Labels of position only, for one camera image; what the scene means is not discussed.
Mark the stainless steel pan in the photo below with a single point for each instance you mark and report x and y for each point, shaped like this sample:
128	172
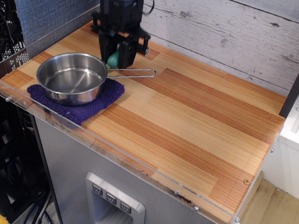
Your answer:
75	79

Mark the black plastic crate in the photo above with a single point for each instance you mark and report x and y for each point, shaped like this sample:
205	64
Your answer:
11	37

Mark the clear acrylic table guard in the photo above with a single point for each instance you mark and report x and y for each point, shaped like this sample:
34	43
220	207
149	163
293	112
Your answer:
194	132

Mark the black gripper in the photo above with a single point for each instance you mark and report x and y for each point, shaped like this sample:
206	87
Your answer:
120	22

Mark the green toy pickle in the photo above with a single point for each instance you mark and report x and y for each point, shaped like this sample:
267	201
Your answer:
113	60

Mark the silver toy fridge cabinet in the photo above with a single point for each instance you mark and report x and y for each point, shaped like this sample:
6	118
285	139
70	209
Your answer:
91	189

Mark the purple terry cloth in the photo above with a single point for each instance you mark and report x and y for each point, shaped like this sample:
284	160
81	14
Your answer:
112	91

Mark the blue fabric panel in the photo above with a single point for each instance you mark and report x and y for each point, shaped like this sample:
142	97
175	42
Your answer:
53	19

